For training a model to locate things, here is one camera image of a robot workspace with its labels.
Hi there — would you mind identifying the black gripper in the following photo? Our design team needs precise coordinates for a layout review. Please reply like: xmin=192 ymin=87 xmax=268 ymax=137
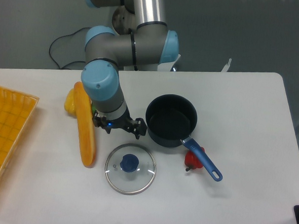
xmin=92 ymin=109 xmax=147 ymax=140

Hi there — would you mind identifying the long orange bread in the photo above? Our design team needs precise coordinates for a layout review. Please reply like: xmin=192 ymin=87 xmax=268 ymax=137
xmin=73 ymin=82 xmax=96 ymax=168

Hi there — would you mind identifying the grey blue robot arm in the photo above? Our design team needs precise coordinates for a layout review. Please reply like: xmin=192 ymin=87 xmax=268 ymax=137
xmin=81 ymin=0 xmax=179 ymax=138

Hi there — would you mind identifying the green bell pepper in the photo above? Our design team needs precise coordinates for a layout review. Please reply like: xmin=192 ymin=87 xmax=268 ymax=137
xmin=91 ymin=104 xmax=96 ymax=114

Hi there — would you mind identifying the glass lid blue knob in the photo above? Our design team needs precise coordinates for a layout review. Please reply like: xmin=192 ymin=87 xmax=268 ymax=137
xmin=104 ymin=143 xmax=157 ymax=195

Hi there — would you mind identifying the yellow bell pepper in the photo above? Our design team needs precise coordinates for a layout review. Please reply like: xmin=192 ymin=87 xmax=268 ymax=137
xmin=64 ymin=89 xmax=76 ymax=117

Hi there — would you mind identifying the red bell pepper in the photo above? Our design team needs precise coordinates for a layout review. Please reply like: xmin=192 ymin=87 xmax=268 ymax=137
xmin=184 ymin=151 xmax=204 ymax=172

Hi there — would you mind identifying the yellow woven basket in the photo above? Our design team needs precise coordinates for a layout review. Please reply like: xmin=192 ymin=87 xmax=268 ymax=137
xmin=0 ymin=86 xmax=39 ymax=176

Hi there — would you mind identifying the dark pot blue handle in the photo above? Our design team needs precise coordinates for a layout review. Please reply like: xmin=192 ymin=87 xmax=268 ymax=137
xmin=145 ymin=94 xmax=223 ymax=182

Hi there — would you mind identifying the black cable on floor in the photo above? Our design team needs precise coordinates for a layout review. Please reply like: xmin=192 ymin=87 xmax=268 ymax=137
xmin=48 ymin=25 xmax=92 ymax=71

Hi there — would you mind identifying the white bracket behind table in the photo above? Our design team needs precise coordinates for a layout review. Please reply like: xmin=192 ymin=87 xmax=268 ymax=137
xmin=221 ymin=58 xmax=232 ymax=72

